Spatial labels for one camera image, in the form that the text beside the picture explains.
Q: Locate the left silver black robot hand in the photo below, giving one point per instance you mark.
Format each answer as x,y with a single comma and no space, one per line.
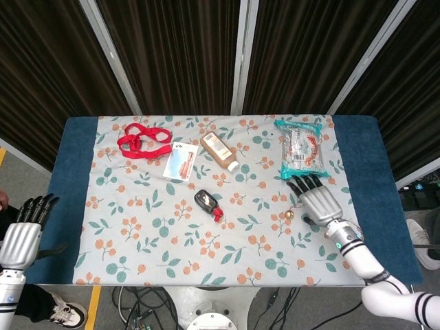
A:
19,240

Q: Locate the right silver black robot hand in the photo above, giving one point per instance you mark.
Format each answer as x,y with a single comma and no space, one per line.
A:
321,204

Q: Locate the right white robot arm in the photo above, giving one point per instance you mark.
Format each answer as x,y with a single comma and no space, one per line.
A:
371,261

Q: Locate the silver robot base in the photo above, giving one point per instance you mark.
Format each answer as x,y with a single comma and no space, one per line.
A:
209,319

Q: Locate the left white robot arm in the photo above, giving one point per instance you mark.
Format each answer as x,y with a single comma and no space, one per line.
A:
8,295

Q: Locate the teal clear snack packet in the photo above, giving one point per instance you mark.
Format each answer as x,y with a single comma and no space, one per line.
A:
302,151

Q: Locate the blue table cover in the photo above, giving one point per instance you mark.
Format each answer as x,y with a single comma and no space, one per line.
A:
364,165

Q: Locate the black trouser leg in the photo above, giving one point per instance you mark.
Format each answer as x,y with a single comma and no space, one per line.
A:
32,302

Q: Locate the white black sneaker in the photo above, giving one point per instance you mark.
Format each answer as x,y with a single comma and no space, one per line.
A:
67,313

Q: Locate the white shoe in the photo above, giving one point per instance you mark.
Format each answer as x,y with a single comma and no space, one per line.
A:
417,233

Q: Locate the brown bottle white cap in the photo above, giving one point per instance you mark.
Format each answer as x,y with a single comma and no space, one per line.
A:
218,151

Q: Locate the black car key red charm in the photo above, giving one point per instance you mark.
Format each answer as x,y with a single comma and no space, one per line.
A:
204,201

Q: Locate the floral printed tablecloth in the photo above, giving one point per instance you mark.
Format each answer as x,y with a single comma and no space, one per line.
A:
206,240

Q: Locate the dark brown curtain panel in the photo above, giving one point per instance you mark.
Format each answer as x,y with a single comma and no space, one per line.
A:
172,51
41,68
309,51
412,103

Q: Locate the picture postcard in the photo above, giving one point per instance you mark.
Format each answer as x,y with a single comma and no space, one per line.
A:
180,161

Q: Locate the red ribbon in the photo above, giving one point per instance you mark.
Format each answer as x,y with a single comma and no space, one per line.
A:
159,134

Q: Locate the white metal partition post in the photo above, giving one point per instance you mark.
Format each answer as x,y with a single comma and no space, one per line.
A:
242,51
376,51
110,56

